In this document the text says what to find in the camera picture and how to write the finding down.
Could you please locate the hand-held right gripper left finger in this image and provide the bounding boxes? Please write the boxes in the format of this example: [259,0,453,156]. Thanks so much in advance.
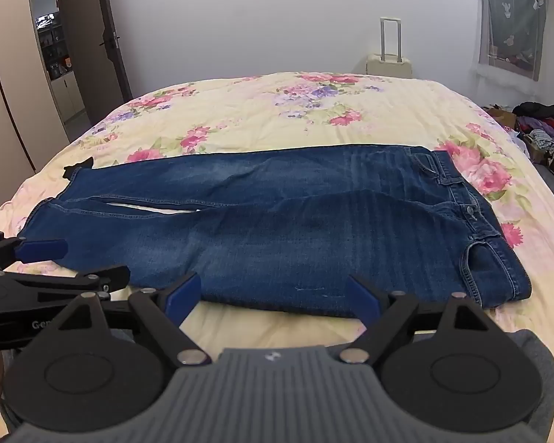
[51,271,212,366]

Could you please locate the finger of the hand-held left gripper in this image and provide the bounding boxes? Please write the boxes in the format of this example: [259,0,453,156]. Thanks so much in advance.
[0,265,131,297]
[0,232,69,272]

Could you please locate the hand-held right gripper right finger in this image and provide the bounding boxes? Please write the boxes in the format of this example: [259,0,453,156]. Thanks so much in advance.
[339,274,497,364]

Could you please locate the blue denim pants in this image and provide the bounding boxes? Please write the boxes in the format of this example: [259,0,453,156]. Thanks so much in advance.
[21,144,533,319]

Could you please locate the black cloth piece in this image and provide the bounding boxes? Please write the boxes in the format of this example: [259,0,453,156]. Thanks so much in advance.
[63,157,96,179]

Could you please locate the beige wardrobe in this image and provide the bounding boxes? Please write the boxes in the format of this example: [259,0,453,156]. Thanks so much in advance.
[0,0,71,215]

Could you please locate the shelf cabinet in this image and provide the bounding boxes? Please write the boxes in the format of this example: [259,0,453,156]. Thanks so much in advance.
[30,0,86,123]

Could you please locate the floral bedspread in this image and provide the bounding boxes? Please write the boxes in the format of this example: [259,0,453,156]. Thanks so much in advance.
[0,71,554,425]

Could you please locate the cardboard box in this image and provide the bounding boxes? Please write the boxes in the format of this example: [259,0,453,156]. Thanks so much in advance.
[484,105,519,131]

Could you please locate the dark brown door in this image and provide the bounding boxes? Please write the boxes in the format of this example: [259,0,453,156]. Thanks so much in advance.
[65,0,134,123]

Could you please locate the cream suitcase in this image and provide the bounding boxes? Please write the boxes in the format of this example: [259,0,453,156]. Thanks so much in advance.
[366,17,415,79]

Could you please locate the pile of clothes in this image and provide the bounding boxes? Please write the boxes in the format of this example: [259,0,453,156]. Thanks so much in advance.
[512,101,554,163]

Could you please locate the grey patterned curtain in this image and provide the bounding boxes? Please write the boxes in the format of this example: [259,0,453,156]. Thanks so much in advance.
[473,0,550,80]

